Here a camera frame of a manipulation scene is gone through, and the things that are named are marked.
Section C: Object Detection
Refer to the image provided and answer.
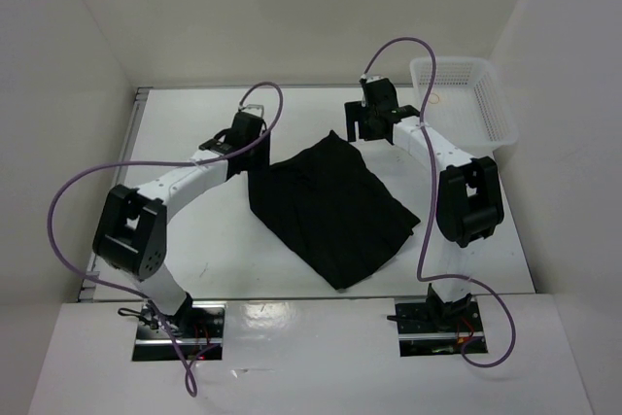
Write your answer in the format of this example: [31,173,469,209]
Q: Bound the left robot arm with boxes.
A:
[92,111,270,337]

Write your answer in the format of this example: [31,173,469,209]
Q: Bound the black pleated skirt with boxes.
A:
[248,132,420,291]

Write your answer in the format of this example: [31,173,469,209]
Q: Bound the orange rubber band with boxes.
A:
[429,92,440,104]

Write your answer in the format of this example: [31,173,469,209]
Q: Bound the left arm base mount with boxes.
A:
[117,301,225,363]

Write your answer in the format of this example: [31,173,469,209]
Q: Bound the purple cable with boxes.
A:
[47,82,285,398]
[361,36,515,366]

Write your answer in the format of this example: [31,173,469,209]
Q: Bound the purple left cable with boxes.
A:
[47,82,285,398]

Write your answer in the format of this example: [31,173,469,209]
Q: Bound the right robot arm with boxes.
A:
[344,75,504,330]

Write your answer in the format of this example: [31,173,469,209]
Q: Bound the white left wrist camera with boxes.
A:
[238,103,265,119]

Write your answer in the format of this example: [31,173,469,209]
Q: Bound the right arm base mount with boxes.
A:
[386,298,488,358]

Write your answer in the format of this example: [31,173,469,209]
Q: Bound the white plastic basket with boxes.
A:
[409,56,518,156]

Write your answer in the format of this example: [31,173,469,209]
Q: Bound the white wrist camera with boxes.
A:
[238,103,265,119]
[359,74,383,86]

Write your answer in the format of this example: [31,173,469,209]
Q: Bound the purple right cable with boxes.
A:
[361,36,515,366]

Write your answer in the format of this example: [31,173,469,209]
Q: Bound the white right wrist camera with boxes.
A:
[359,74,383,86]

